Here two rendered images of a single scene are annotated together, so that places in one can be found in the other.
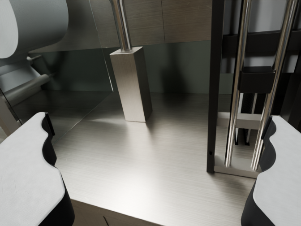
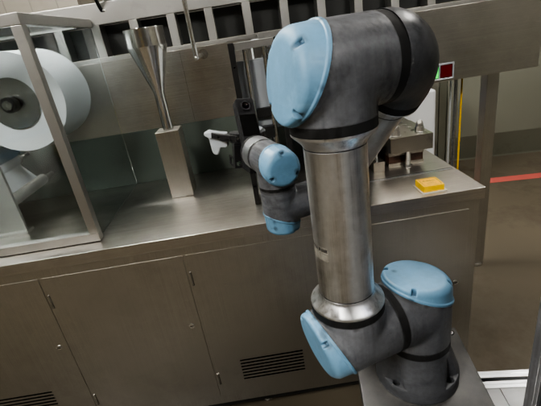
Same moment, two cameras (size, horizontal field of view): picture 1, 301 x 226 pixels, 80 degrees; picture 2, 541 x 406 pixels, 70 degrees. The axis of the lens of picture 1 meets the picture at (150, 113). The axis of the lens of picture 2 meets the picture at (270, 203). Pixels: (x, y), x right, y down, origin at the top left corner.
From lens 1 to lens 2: 0.96 m
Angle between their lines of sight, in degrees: 23
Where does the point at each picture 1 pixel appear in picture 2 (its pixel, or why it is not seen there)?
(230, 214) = not seen: hidden behind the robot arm
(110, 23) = (133, 106)
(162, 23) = (190, 104)
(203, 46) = (232, 121)
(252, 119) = not seen: hidden behind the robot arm
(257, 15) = (258, 100)
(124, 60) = (170, 137)
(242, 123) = not seen: hidden behind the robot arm
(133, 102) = (180, 176)
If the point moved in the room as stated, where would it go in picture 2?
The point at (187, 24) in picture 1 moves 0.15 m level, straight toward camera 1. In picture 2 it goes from (213, 103) to (217, 109)
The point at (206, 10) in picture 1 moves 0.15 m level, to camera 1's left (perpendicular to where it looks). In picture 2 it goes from (229, 91) to (196, 97)
